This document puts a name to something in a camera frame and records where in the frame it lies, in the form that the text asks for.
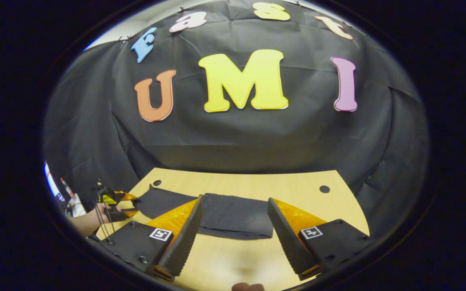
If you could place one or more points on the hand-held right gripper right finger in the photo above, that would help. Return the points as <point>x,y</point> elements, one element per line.
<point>289,242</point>

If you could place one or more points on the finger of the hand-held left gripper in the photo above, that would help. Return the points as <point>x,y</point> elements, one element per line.
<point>130,212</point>
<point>127,196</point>

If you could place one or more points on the black backdrop cloth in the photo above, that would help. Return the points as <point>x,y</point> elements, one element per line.
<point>257,133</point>

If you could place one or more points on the red capped bottle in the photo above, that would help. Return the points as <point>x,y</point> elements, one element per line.
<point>66,186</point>

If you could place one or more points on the white side desk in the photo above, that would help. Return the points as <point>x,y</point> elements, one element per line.
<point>77,206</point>

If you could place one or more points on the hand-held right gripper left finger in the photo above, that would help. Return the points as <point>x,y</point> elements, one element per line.
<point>184,242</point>

